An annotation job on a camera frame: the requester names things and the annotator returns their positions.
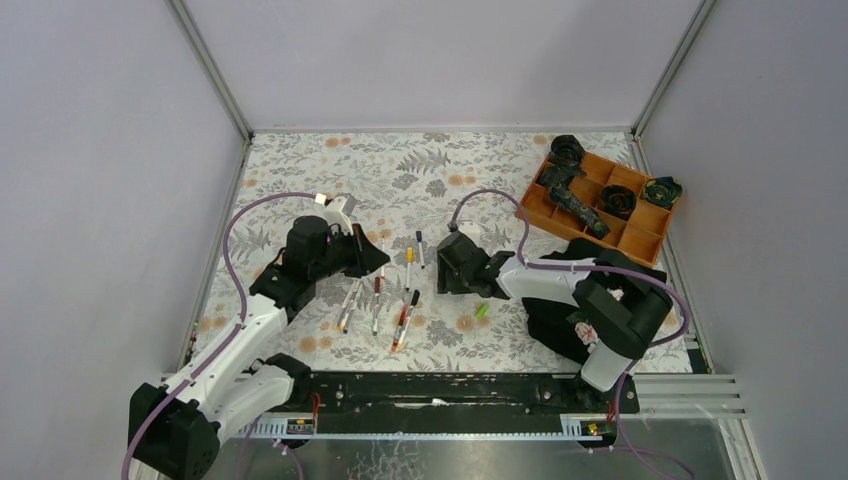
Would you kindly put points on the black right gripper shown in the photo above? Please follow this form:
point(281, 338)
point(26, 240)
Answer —
point(448, 266)

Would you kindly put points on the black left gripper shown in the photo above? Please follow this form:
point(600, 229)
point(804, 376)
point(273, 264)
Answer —
point(356, 249)

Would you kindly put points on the white pen yellow cap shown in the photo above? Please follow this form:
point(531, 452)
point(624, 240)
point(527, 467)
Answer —
point(410, 259)

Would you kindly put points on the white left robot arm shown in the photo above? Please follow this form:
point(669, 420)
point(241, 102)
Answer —
point(179, 427)

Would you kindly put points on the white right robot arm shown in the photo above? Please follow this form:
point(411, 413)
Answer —
point(555, 276)

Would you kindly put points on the white pen brown cap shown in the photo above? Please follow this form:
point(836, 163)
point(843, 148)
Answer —
point(376, 305)

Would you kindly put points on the white pen blue end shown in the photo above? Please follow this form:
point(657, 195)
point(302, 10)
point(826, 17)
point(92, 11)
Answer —
point(352, 308)

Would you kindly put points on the white pen black cap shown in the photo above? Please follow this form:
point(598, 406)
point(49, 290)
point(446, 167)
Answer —
point(414, 300)

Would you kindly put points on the white pen yellow end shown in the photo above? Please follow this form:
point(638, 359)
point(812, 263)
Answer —
point(345, 304)

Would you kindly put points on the clear pen orange end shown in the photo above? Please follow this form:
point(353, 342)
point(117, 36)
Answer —
point(399, 328)

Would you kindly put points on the floral patterned table mat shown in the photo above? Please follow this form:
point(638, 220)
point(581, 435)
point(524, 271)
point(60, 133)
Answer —
point(404, 182)

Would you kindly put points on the black floral cloth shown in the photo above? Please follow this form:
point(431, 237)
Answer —
point(624, 312)

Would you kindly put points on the dark patterned fabric roll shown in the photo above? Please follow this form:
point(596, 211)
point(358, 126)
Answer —
point(556, 179)

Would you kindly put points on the dark rolled fabric flower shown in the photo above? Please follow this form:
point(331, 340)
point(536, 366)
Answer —
point(566, 150)

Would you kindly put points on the dark rolled flower in tray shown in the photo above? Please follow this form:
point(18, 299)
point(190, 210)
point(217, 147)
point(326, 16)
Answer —
point(618, 201)

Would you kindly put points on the wooden compartment tray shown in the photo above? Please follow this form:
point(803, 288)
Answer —
point(640, 236)

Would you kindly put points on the dark green rolled flower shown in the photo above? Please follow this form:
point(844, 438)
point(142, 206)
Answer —
point(663, 192)

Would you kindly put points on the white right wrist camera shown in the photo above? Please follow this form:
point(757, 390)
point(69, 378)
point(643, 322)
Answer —
point(470, 229)

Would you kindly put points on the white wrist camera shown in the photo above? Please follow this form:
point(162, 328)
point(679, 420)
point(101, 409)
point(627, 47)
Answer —
point(470, 229)
point(337, 210)

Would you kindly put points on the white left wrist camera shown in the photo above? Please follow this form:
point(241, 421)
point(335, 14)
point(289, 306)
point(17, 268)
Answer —
point(337, 210)

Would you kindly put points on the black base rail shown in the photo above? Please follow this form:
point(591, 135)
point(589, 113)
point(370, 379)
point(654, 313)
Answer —
point(374, 403)

